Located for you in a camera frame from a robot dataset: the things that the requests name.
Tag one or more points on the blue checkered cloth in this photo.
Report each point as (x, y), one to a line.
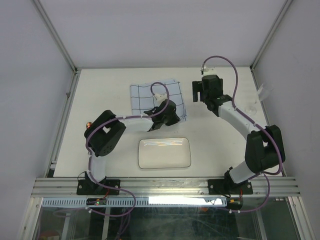
(142, 99)

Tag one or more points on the white rectangular plate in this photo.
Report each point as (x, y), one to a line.
(164, 153)

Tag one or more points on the spoon with blue handle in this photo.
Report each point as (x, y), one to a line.
(88, 125)

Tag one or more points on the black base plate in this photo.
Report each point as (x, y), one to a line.
(87, 187)
(227, 188)

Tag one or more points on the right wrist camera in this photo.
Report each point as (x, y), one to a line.
(205, 71)

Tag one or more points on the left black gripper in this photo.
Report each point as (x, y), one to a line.
(175, 120)

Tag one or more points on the left aluminium frame post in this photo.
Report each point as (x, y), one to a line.
(54, 34)

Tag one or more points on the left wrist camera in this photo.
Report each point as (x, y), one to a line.
(160, 97)

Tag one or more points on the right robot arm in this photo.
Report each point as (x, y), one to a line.
(264, 150)

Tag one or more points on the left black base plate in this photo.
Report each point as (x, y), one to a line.
(87, 187)

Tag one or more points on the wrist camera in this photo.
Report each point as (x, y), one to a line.
(160, 97)
(205, 71)

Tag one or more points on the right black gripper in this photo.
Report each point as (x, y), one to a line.
(197, 87)

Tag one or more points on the white slotted cable duct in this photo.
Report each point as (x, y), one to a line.
(139, 202)

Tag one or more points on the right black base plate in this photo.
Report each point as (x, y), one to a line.
(227, 188)

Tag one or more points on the aluminium frame post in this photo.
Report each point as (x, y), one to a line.
(272, 31)
(54, 34)

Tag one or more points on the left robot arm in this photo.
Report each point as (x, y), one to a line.
(105, 132)

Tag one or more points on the right aluminium frame post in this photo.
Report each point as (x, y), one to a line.
(272, 31)

